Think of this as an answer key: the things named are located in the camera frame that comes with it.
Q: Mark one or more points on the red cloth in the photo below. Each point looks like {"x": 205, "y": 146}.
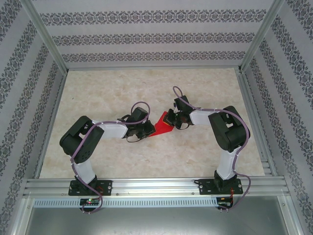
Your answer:
{"x": 161, "y": 129}

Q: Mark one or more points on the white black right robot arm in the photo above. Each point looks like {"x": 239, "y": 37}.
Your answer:
{"x": 199, "y": 116}

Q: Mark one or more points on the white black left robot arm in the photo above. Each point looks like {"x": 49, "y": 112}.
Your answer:
{"x": 112, "y": 129}

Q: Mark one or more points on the grey metal tray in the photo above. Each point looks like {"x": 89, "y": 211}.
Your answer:
{"x": 156, "y": 220}

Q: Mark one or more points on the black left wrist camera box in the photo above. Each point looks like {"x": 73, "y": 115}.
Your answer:
{"x": 140, "y": 114}

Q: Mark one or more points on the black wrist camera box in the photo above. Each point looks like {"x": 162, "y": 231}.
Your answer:
{"x": 181, "y": 102}
{"x": 140, "y": 114}

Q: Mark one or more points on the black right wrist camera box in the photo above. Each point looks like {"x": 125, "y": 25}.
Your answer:
{"x": 181, "y": 102}

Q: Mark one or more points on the aluminium frame rail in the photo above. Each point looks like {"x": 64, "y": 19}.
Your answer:
{"x": 252, "y": 110}
{"x": 56, "y": 102}
{"x": 151, "y": 67}

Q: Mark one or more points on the aluminium mounting rail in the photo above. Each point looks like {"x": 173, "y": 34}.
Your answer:
{"x": 156, "y": 187}

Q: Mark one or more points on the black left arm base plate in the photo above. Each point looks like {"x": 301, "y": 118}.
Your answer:
{"x": 106, "y": 187}

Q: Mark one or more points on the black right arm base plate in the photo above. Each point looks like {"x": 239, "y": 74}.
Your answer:
{"x": 204, "y": 187}

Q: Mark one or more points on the aluminium frame post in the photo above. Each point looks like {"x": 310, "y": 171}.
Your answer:
{"x": 46, "y": 36}
{"x": 262, "y": 36}

